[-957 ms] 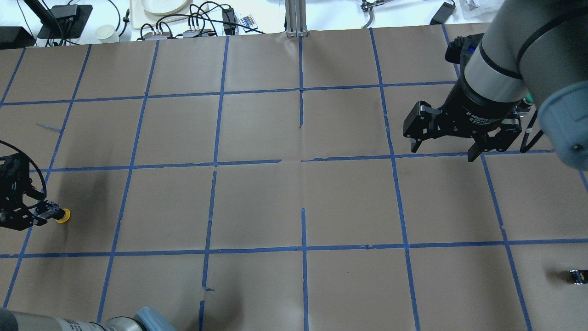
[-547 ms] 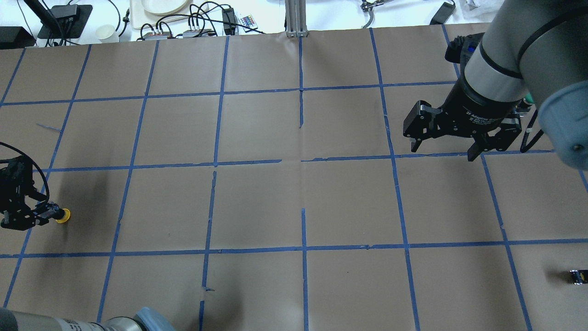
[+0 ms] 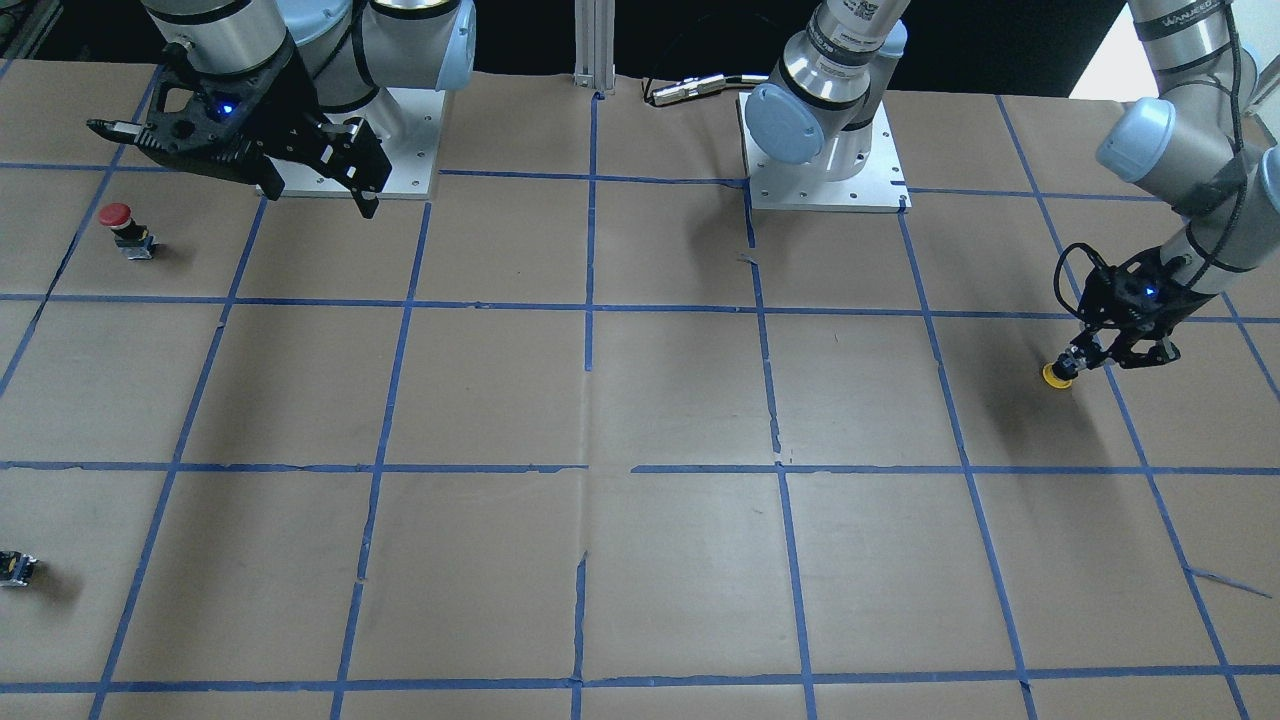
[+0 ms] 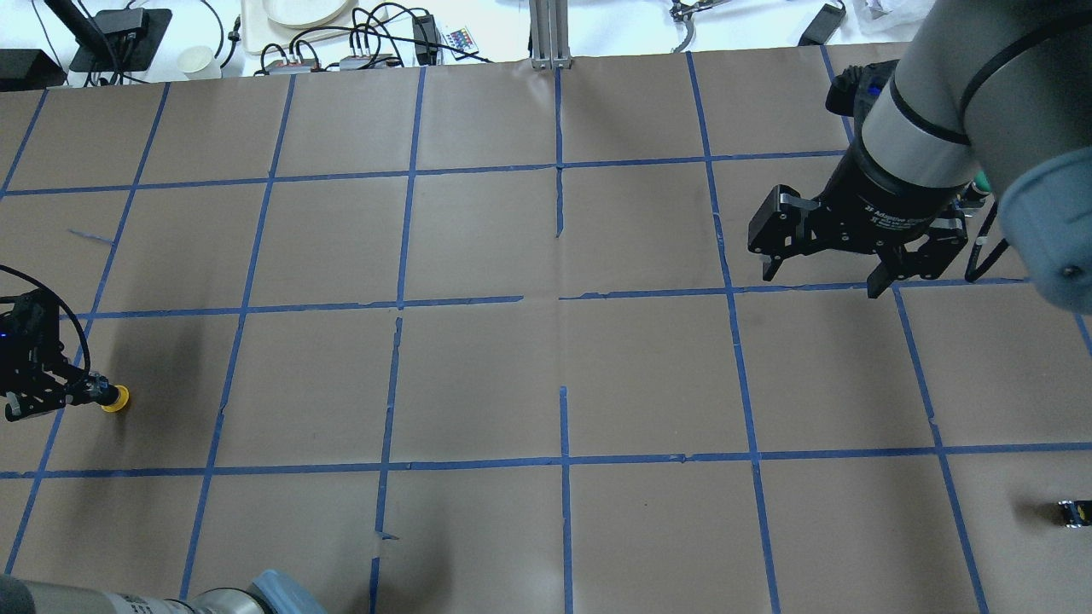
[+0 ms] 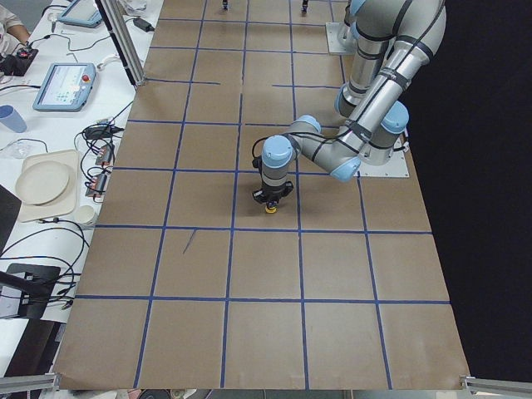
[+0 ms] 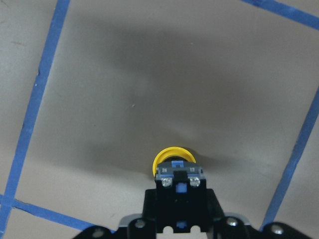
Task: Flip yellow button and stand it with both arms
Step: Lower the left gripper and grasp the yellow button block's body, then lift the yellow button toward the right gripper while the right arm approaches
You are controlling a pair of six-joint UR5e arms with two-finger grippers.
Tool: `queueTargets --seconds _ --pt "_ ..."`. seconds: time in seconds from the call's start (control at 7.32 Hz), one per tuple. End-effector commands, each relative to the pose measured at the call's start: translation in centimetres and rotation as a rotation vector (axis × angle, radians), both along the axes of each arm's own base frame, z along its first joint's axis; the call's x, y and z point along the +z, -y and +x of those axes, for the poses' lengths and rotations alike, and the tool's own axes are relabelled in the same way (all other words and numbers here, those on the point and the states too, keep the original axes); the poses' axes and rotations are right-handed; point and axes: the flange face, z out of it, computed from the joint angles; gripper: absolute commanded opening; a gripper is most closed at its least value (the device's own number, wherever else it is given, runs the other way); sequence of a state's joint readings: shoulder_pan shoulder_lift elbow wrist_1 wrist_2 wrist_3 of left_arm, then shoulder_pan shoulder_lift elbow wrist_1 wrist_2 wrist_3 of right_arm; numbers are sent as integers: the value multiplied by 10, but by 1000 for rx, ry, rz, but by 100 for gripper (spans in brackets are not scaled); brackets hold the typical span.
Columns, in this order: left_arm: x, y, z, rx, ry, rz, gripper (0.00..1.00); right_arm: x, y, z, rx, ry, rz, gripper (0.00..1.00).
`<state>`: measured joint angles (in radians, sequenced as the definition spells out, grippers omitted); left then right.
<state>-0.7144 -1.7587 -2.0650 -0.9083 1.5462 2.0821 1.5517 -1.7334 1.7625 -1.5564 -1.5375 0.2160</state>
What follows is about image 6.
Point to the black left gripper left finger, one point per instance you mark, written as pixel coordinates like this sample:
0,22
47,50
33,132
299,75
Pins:
134,226

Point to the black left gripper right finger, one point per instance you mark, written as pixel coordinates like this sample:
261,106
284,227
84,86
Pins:
224,225

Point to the yellow push button switch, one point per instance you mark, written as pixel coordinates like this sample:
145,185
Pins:
180,191

